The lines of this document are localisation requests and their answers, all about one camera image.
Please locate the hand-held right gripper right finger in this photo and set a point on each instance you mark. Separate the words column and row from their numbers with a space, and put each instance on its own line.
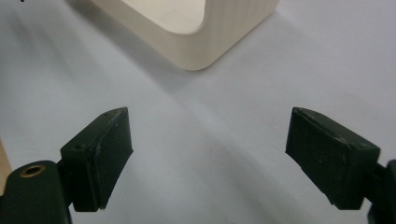
column 330, row 161

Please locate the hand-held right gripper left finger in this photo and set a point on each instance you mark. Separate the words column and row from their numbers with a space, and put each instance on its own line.
column 93, row 161

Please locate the light wooden block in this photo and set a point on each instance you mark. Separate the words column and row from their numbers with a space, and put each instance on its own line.
column 3, row 168

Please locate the cream plastic container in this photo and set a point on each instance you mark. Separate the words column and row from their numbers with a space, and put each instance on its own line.
column 193, row 34

